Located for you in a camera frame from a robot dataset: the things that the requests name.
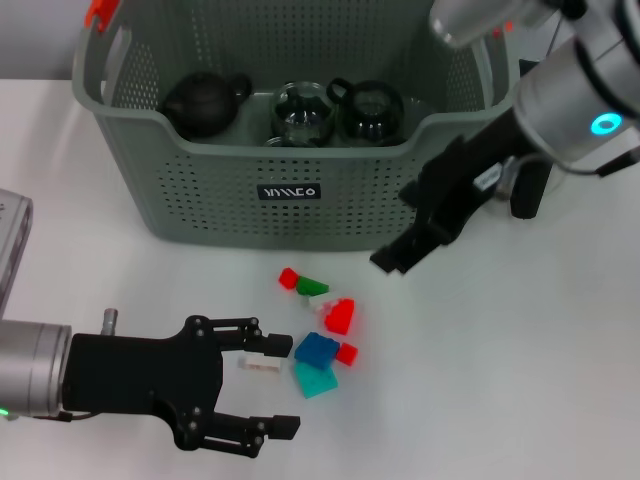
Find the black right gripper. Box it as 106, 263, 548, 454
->
369, 107, 531, 275

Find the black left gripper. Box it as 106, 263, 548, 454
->
62, 314, 302, 459

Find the large red building block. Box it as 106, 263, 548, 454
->
324, 298, 357, 335

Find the glass cup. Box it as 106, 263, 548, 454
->
262, 134, 301, 150

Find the teal building block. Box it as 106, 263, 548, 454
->
292, 362, 339, 400

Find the blue building block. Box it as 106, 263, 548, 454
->
293, 332, 341, 370

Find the green building block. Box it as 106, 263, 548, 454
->
294, 276, 331, 296

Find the grey-green perforated storage basket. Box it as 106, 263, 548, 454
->
72, 0, 519, 251

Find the black ceramic teapot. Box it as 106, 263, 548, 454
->
158, 70, 255, 142

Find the glass pitcher black handle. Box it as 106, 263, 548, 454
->
487, 57, 554, 221

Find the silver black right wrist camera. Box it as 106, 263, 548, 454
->
429, 0, 554, 49

